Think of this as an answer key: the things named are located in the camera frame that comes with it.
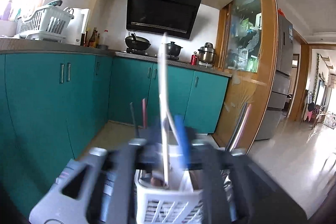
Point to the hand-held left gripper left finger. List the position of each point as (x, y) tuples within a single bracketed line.
[(157, 140)]

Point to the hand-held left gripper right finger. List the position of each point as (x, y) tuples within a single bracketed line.
[(183, 142)]

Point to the white chopstick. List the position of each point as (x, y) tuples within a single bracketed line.
[(241, 124), (164, 108)]

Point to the black chopstick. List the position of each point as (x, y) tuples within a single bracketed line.
[(237, 124)]

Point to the pale pink chopstick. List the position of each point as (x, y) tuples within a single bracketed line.
[(244, 124)]

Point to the white plastic utensil holder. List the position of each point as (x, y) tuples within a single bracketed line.
[(168, 208)]

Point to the red bottle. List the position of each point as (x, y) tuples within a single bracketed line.
[(193, 59)]

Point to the black gas stove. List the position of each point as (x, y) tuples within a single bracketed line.
[(147, 54)]

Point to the stainless steel pot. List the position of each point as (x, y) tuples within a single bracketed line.
[(207, 54)]

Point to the black cooking pot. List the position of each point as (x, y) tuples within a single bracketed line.
[(173, 50)]

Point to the black wok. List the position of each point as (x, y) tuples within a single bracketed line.
[(137, 43)]

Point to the silver refrigerator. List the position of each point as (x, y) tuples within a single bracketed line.
[(282, 87)]

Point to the clear oil bottle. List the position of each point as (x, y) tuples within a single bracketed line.
[(105, 39)]

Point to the brown sauce bottle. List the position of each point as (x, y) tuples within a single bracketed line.
[(98, 41), (92, 39)]

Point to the wooden glass sliding door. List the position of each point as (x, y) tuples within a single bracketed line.
[(267, 56)]

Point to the black range hood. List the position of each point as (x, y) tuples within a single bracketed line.
[(162, 14)]

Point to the teal lower cabinets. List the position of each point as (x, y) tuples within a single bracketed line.
[(39, 95)]

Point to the wooden chair with clothes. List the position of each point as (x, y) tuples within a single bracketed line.
[(311, 115)]

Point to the white electric kettle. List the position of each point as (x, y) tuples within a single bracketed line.
[(77, 27)]

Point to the television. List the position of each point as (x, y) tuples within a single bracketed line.
[(320, 91)]

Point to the green leaf garland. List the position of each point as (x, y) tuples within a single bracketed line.
[(318, 66)]

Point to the grey kitchen countertop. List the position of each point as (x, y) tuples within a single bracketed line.
[(34, 45)]

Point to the red object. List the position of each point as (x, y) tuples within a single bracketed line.
[(281, 12)]

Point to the white dish rack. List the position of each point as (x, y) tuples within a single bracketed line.
[(44, 22)]

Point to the purple bottle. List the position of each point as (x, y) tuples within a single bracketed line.
[(7, 11)]

